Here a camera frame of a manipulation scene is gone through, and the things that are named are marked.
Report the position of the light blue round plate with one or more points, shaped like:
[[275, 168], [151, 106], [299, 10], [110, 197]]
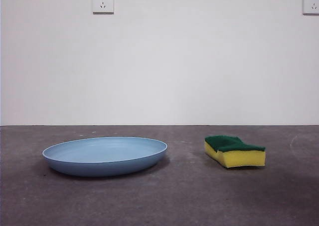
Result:
[[104, 153]]

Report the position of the yellow sponge with green scourer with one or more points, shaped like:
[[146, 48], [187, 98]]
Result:
[[241, 158]]

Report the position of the white wall socket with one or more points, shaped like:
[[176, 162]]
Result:
[[103, 1], [311, 3]]

